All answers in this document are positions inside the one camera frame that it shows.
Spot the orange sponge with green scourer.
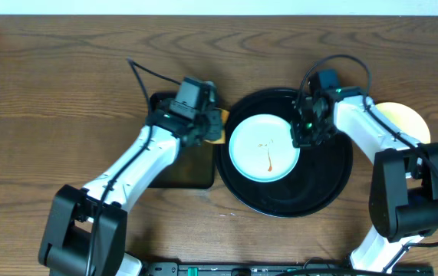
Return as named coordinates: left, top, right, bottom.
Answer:
left=205, top=108, right=229, bottom=144

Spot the yellow plate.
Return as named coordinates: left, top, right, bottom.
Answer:
left=376, top=102, right=431, bottom=143

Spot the round black serving tray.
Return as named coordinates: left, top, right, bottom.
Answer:
left=215, top=87, right=353, bottom=218

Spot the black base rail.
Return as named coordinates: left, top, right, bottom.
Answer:
left=141, top=261, right=434, bottom=276

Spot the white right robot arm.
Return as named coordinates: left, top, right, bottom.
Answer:
left=291, top=87, right=438, bottom=274

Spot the black rectangular water tray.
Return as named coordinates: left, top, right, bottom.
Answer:
left=150, top=92, right=223, bottom=189

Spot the light blue plate with sauce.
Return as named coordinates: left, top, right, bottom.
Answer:
left=228, top=114, right=301, bottom=183

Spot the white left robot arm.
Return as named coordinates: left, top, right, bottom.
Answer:
left=38, top=108, right=229, bottom=275

